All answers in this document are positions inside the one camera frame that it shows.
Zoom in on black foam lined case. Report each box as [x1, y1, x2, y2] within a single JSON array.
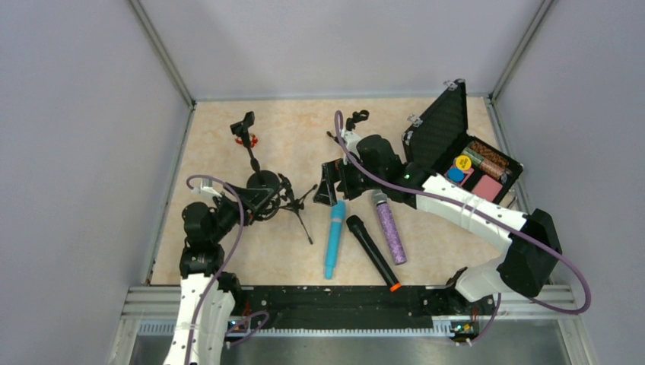
[[402, 78, 524, 203]]

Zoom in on poker chip rolls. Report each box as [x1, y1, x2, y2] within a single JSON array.
[[462, 141, 510, 183]]

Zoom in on teal microphone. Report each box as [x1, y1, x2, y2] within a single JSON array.
[[324, 201, 346, 280]]

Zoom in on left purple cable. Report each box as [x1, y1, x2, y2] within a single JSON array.
[[185, 174, 270, 365]]

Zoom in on pink card box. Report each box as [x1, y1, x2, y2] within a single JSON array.
[[472, 175, 503, 202]]

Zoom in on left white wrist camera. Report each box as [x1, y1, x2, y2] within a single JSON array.
[[191, 186, 222, 199]]

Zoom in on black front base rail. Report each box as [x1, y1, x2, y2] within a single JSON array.
[[237, 284, 455, 331]]

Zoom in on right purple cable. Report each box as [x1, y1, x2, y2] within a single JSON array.
[[333, 110, 593, 346]]

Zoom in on red owl toy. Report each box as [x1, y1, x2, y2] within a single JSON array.
[[235, 133, 259, 148]]

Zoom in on blue round chip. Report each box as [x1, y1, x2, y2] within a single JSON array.
[[446, 168, 465, 183]]

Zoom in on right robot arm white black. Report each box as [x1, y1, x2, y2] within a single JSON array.
[[314, 132, 562, 302]]

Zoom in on black microphone orange end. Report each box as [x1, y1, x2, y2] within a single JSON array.
[[346, 214, 402, 292]]

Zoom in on yellow round chip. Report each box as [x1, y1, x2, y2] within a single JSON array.
[[454, 154, 472, 171]]

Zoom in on purple cable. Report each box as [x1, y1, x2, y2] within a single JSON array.
[[185, 174, 270, 365], [333, 110, 593, 346]]

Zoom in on purple glitter microphone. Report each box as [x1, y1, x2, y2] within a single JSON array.
[[371, 190, 407, 265]]

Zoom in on small black tripod stand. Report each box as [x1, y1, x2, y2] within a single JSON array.
[[334, 109, 370, 141]]

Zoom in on round base microphone stand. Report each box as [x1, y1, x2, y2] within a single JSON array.
[[230, 111, 280, 190]]

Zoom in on shock mount tripod stand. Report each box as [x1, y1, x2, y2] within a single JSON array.
[[255, 173, 318, 245]]

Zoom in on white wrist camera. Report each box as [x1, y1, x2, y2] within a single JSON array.
[[191, 186, 222, 199], [340, 129, 362, 159]]

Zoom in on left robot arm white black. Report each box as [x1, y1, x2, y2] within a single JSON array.
[[164, 175, 279, 364]]

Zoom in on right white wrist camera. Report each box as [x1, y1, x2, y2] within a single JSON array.
[[340, 129, 362, 159]]

